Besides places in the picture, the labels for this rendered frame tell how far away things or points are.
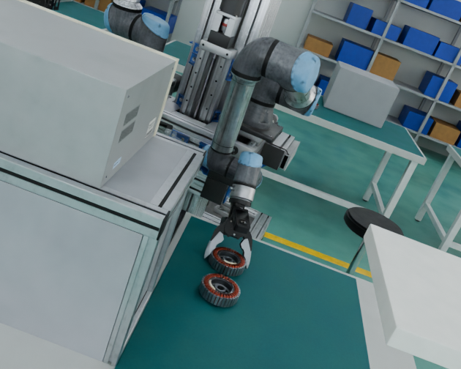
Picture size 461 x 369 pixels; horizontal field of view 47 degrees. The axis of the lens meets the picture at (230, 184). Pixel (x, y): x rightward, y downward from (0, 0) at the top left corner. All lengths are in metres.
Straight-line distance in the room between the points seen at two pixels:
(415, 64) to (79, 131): 7.43
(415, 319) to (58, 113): 0.69
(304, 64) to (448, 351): 0.98
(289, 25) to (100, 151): 7.12
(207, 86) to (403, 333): 1.60
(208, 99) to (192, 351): 1.17
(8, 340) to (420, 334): 0.80
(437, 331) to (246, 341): 0.65
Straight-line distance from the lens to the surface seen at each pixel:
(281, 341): 1.45
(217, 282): 1.52
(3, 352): 1.20
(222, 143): 1.74
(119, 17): 2.21
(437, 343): 0.84
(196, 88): 2.22
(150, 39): 2.15
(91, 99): 0.99
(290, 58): 1.59
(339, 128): 4.00
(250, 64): 1.62
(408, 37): 7.61
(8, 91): 1.06
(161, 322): 1.35
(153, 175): 1.16
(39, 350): 1.21
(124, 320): 1.14
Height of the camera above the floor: 1.58
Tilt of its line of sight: 22 degrees down
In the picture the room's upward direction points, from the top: 21 degrees clockwise
